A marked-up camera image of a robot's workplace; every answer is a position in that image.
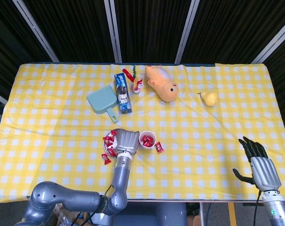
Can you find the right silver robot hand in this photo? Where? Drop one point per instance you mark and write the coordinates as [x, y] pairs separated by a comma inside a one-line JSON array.
[[265, 174]]

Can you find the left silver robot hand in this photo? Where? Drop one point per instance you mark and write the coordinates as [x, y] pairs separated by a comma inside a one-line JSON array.
[[128, 142]]

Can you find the red candy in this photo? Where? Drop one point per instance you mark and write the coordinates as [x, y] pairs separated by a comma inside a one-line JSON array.
[[107, 140], [111, 151], [147, 143], [151, 140], [113, 134], [144, 139], [159, 147], [106, 159]]

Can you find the white paper cup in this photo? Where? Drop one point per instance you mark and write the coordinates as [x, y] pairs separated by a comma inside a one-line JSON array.
[[147, 133]]

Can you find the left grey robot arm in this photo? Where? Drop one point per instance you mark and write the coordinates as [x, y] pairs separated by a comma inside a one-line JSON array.
[[121, 179]]

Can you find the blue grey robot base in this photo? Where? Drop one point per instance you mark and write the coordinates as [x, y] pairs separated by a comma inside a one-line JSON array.
[[144, 214]]

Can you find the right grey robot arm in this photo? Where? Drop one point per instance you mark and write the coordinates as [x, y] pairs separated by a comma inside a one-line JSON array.
[[276, 212]]

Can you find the round steel plate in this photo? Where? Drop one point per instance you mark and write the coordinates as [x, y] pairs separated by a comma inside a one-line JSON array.
[[114, 142]]

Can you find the blue cookie package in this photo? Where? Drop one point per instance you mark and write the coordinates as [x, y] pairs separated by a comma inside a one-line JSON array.
[[122, 94]]

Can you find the yellow tape strip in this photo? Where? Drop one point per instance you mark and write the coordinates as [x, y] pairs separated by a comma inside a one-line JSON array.
[[231, 214]]

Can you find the small colourful toy figure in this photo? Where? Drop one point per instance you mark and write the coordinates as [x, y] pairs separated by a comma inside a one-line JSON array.
[[136, 88]]

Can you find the yellow white checked tablecloth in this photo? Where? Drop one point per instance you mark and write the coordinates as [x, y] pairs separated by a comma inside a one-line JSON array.
[[192, 141]]

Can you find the orange plush animal toy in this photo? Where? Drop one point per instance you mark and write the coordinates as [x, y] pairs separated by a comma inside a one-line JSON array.
[[161, 84]]

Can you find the grey metal table leg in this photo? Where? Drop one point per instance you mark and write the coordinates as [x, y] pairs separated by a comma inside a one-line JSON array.
[[201, 214]]

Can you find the yellow pear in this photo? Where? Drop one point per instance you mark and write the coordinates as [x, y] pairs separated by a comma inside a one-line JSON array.
[[210, 99]]

